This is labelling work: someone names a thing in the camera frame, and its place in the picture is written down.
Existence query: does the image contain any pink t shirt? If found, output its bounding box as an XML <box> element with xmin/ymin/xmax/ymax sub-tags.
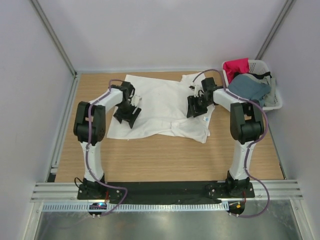
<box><xmin>222</xmin><ymin>58</ymin><xmax>250</xmax><ymax>84</ymax></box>

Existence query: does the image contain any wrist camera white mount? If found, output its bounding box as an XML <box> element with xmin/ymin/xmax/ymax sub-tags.
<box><xmin>131</xmin><ymin>95</ymin><xmax>142</xmax><ymax>107</ymax></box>
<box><xmin>189</xmin><ymin>84</ymin><xmax>202</xmax><ymax>98</ymax></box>

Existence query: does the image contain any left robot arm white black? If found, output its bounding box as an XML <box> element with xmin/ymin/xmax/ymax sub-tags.
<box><xmin>73</xmin><ymin>79</ymin><xmax>142</xmax><ymax>195</ymax></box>

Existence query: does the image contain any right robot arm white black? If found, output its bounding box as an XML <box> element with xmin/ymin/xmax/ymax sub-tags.
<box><xmin>186</xmin><ymin>77</ymin><xmax>265</xmax><ymax>198</ymax></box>

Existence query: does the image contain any black garment strap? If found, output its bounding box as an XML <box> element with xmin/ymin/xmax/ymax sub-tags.
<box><xmin>232</xmin><ymin>71</ymin><xmax>273</xmax><ymax>80</ymax></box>

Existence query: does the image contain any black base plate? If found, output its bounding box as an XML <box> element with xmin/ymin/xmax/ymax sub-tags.
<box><xmin>77</xmin><ymin>181</ymin><xmax>255</xmax><ymax>205</ymax></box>

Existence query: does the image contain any right aluminium corner post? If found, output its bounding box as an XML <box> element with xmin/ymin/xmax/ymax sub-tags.
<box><xmin>255</xmin><ymin>0</ymin><xmax>297</xmax><ymax>60</ymax></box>

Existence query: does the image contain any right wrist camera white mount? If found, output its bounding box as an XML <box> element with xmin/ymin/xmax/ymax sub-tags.
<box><xmin>189</xmin><ymin>84</ymin><xmax>202</xmax><ymax>98</ymax></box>

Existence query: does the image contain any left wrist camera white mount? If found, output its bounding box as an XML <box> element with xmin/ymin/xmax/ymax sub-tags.
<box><xmin>131</xmin><ymin>95</ymin><xmax>142</xmax><ymax>107</ymax></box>

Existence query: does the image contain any white laundry basket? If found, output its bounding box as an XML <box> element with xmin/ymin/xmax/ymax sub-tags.
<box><xmin>222</xmin><ymin>58</ymin><xmax>283</xmax><ymax>112</ymax></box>

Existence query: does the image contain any white t shirt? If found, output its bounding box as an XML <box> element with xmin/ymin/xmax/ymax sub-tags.
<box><xmin>106</xmin><ymin>73</ymin><xmax>215</xmax><ymax>144</ymax></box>

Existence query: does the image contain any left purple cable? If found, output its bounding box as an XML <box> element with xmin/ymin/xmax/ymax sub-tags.
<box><xmin>84</xmin><ymin>78</ymin><xmax>129</xmax><ymax>216</ymax></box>

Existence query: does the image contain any left aluminium corner post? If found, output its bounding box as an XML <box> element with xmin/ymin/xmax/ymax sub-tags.
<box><xmin>29</xmin><ymin>0</ymin><xmax>77</xmax><ymax>78</ymax></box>

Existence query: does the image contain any white slotted cable duct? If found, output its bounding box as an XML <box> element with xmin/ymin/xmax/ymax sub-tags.
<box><xmin>42</xmin><ymin>201</ymin><xmax>229</xmax><ymax>213</ymax></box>

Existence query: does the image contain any aluminium corner post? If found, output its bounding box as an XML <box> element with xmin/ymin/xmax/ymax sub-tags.
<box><xmin>255</xmin><ymin>0</ymin><xmax>297</xmax><ymax>60</ymax></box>
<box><xmin>29</xmin><ymin>0</ymin><xmax>77</xmax><ymax>78</ymax></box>

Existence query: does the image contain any aluminium frame rail front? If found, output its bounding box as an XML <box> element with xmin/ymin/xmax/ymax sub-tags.
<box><xmin>30</xmin><ymin>179</ymin><xmax>304</xmax><ymax>203</ymax></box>

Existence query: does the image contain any blue grey t shirt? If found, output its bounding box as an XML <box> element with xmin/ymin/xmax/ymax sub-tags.
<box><xmin>227</xmin><ymin>74</ymin><xmax>271</xmax><ymax>107</ymax></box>

